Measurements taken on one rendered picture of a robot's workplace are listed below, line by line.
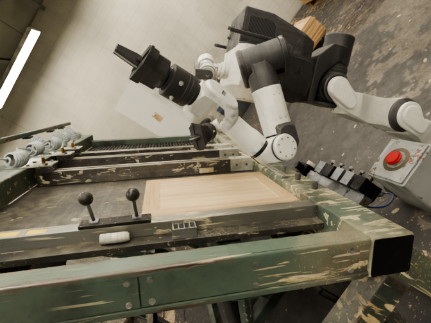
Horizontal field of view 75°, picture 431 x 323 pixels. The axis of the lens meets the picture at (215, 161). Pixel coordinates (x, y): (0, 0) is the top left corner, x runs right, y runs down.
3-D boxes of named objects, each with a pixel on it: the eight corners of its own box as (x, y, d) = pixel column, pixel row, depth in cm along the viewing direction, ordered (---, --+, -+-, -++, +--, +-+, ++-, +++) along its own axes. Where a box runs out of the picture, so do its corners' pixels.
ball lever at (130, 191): (143, 224, 83) (138, 194, 74) (130, 225, 82) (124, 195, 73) (143, 214, 86) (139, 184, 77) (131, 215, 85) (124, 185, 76)
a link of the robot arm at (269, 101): (285, 157, 94) (266, 93, 94) (311, 152, 82) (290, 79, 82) (256, 166, 90) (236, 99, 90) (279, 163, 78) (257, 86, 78)
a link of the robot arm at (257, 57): (287, 84, 89) (276, 43, 89) (290, 78, 80) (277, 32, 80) (252, 96, 91) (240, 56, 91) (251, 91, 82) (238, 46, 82)
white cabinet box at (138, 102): (229, 143, 526) (131, 79, 470) (211, 168, 536) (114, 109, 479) (224, 137, 584) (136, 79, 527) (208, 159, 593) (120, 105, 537)
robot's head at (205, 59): (222, 56, 108) (199, 51, 106) (224, 67, 100) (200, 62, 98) (217, 72, 112) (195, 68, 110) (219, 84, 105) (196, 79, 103)
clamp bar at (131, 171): (253, 170, 152) (253, 126, 146) (9, 190, 130) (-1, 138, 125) (248, 166, 161) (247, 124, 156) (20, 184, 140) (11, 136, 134)
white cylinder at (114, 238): (99, 247, 77) (129, 243, 78) (98, 237, 76) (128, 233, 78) (101, 241, 80) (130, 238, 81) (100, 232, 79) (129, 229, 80)
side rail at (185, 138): (212, 145, 273) (211, 134, 271) (93, 153, 253) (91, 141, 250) (211, 144, 281) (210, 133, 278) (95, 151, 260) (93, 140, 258)
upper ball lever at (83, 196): (101, 229, 81) (90, 198, 72) (87, 230, 80) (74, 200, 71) (102, 218, 84) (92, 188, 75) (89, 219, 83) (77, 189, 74)
